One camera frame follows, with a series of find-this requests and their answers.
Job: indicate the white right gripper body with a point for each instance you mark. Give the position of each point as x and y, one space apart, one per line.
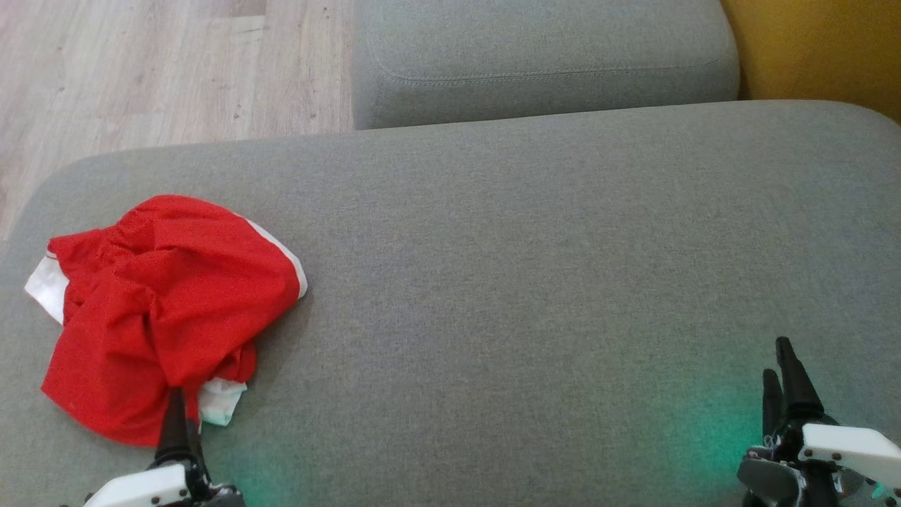
852 447

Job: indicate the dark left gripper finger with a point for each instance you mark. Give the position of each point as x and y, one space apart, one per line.
197 454
174 433

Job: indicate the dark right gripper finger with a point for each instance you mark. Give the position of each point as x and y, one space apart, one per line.
773 405
799 391

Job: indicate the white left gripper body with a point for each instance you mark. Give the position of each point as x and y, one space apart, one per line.
148 489

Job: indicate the red shorts with white stripe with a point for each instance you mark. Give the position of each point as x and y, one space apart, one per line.
176 282

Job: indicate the large grey sofa seat cushion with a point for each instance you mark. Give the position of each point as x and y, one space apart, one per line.
528 296

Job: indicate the yellow upholstered panel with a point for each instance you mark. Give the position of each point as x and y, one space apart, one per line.
823 49

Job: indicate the small grey sofa cushion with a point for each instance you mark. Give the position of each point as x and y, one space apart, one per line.
542 56

